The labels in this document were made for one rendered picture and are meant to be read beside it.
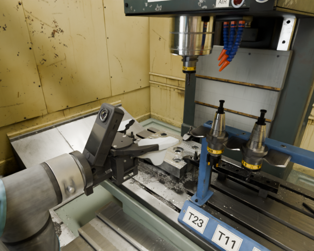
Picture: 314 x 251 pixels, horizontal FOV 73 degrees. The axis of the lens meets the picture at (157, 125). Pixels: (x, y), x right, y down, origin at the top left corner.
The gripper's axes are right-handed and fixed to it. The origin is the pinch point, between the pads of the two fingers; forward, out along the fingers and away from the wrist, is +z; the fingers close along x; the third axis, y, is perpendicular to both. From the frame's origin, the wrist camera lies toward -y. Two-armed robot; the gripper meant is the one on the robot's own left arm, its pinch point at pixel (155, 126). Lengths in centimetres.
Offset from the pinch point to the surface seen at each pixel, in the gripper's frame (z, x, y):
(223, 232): 13.9, 15.2, 35.3
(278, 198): 47, 22, 40
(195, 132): 18.2, -0.5, 8.4
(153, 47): 113, -116, -3
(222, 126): 19.6, 7.1, 4.1
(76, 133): 24, -106, 49
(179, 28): 27.1, -15.9, -20.7
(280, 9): 19.6, 15.9, -24.7
